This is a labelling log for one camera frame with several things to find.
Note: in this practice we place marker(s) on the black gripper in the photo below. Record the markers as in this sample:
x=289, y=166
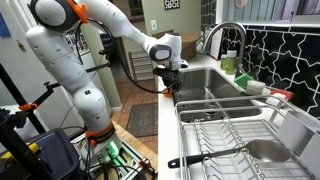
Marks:
x=168, y=74

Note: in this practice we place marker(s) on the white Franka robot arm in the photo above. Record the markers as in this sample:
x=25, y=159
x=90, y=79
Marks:
x=60, y=63

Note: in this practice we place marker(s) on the stainless steel sink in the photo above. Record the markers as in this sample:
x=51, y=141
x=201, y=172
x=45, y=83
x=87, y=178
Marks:
x=206, y=78

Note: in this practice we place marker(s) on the brown cardboard box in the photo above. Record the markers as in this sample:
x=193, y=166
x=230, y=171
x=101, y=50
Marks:
x=190, y=46

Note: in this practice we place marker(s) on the patterned floor mat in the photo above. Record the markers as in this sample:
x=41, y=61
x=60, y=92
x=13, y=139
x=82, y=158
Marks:
x=143, y=120

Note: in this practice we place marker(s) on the short green soap bottle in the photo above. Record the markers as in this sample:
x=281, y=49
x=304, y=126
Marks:
x=223, y=62

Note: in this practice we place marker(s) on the white paper card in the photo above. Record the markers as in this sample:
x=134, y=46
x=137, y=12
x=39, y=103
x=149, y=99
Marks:
x=216, y=43

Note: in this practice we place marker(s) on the tall green soap bottle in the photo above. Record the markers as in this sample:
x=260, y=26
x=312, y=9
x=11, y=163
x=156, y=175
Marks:
x=230, y=63

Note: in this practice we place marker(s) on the wooden platform board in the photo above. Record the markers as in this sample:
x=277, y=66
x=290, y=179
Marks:
x=140, y=143

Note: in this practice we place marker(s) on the green sponge holder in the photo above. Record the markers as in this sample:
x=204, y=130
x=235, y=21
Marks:
x=242, y=80

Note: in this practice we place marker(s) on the curved steel kitchen faucet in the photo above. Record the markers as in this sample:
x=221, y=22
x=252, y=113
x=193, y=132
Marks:
x=238, y=36

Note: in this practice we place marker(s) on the white sponge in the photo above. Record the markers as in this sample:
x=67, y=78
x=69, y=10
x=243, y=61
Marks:
x=256, y=87

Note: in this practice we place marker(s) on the dark framed picture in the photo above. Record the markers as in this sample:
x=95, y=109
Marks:
x=136, y=7

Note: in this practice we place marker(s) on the red and white scrubber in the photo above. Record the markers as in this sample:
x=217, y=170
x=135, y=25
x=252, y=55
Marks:
x=281, y=95

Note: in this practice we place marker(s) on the kitchen window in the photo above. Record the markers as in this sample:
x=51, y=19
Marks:
x=260, y=10

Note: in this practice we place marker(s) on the dark blue bin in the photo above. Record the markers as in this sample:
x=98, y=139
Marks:
x=56, y=153

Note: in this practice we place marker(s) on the grey utensil holder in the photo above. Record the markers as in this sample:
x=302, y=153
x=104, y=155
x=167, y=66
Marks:
x=300, y=133

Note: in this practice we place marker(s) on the yellow tool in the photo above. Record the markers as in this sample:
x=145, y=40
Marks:
x=31, y=146

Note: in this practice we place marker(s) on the white fridge with photos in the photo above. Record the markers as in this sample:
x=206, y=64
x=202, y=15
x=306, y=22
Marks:
x=13, y=73

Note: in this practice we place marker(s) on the blue sign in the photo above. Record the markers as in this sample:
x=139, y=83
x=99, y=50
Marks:
x=4, y=25

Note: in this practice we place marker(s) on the white light switch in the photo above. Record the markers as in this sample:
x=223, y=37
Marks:
x=153, y=25

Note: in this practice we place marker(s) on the black white patterned wall art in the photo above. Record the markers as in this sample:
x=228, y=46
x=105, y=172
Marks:
x=171, y=4

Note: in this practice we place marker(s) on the robot base mounting frame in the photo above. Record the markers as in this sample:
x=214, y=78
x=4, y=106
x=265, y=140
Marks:
x=113, y=151

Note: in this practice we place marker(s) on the round white wall clock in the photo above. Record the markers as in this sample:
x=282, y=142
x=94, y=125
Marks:
x=241, y=2

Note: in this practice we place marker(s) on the black camera tripod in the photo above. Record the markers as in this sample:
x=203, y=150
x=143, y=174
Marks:
x=13, y=140

